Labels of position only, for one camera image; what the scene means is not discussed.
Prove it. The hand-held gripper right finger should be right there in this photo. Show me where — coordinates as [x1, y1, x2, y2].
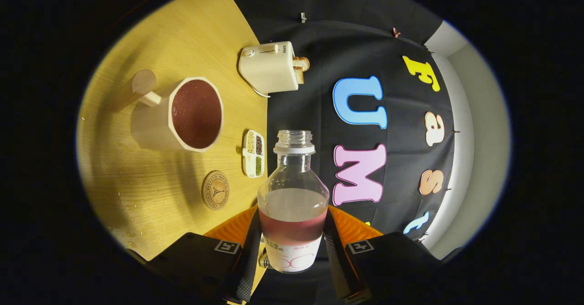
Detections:
[323, 205, 443, 305]

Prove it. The round cork coaster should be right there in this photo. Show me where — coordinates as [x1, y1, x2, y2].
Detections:
[202, 170, 230, 210]

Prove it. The white toaster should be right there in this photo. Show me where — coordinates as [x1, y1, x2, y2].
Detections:
[238, 41, 299, 94]

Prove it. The cream cup with wooden handle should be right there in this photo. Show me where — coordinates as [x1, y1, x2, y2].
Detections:
[113, 69, 224, 153]

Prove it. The clear juice bottle pink label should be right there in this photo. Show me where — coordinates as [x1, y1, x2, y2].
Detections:
[257, 130, 330, 273]

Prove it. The wooden table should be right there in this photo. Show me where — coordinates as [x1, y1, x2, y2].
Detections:
[75, 0, 270, 305]

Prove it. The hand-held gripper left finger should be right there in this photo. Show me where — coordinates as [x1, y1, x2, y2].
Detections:
[132, 205, 263, 305]

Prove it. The black backdrop cloth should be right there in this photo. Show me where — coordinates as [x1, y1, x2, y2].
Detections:
[219, 0, 457, 305]

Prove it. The white divided spice tray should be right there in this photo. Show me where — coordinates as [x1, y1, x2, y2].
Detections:
[241, 129, 266, 179]

